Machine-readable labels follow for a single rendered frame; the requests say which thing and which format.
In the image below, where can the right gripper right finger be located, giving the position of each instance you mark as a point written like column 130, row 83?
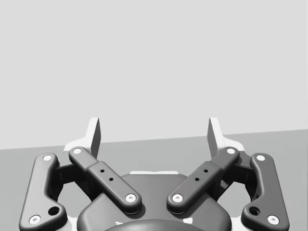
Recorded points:
column 204, row 175

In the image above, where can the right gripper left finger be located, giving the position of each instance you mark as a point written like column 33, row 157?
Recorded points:
column 103, row 175

